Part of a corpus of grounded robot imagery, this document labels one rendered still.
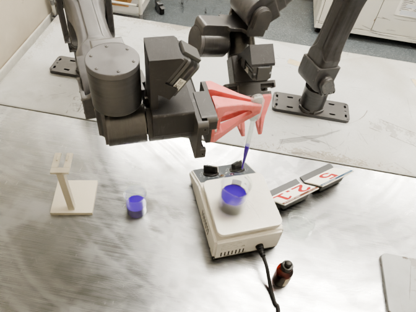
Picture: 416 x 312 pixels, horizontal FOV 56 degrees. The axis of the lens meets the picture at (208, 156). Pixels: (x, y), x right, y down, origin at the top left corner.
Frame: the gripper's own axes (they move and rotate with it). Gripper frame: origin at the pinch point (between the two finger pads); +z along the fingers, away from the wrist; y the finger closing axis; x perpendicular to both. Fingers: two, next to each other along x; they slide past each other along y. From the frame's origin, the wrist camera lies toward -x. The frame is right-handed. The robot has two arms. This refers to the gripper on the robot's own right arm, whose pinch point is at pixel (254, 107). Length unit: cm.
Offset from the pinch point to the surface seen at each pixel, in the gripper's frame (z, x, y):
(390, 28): 185, 111, 176
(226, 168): 2.9, 28.5, 11.5
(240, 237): 0.2, 25.4, -6.1
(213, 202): -3.1, 23.4, 0.5
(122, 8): -4, 107, 214
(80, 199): -27.1, 31.7, 11.4
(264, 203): 5.8, 23.3, -1.5
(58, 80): -31, 33, 51
